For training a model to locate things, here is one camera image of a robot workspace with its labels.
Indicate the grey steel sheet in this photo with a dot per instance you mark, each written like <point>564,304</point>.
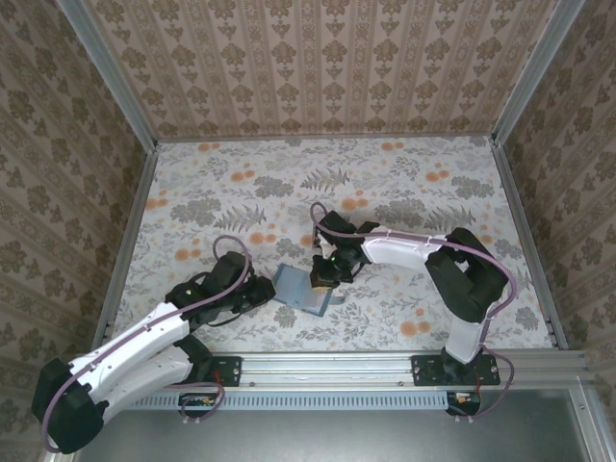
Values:
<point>337,435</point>

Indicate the black connector board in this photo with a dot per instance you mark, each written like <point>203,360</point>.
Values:
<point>197,404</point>
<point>464,403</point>

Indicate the teal card holder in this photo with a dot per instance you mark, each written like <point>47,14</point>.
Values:
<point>293,284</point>

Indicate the aluminium side rail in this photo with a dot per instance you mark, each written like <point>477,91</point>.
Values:
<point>524,240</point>
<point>127,240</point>

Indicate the floral table covering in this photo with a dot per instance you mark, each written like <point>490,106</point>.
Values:
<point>240,192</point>

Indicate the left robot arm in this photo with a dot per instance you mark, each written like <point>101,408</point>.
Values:
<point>135,346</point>

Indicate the wide aluminium frame rail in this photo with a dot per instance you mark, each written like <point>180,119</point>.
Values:
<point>327,368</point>

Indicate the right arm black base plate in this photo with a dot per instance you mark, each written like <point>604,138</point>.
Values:
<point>428,370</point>

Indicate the aluminium frame post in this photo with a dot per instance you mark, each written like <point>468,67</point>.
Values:
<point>106,67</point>
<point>544,67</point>

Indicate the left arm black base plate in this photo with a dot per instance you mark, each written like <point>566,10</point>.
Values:
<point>226,370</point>

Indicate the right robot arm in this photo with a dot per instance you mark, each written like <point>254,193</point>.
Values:
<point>394,248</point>

